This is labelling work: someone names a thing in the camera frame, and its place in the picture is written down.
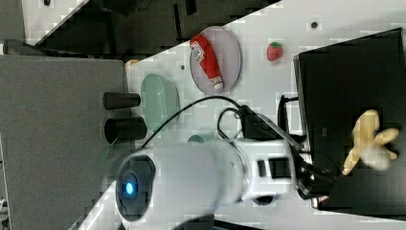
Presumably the green colander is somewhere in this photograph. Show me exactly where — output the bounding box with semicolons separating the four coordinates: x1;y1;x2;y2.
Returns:
141;74;180;131

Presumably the plush peeled banana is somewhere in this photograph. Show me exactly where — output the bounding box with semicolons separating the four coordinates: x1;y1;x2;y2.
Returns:
342;109;399;175

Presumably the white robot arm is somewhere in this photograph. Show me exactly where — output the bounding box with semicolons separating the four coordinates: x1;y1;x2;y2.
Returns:
70;139;336;230

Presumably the black cable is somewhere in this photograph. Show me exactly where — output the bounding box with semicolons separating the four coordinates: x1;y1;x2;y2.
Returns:
140;95;307;151

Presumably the red strawberry toy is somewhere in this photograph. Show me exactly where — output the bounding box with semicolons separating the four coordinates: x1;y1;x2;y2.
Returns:
267;42;283;61

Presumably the black cup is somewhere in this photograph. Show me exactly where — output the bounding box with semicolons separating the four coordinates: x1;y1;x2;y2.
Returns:
102;92;141;110

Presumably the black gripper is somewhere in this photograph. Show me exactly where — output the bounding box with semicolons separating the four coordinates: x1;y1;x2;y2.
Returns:
295;151;338;200

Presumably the plush red ketchup bottle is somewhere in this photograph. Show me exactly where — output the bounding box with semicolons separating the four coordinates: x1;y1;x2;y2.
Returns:
190;34;224;90

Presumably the grey partition panel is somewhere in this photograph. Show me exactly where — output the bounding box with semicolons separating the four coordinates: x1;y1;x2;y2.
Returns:
0;56;125;230

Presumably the grey round plate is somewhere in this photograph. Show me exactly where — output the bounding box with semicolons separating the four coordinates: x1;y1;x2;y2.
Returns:
190;26;241;95

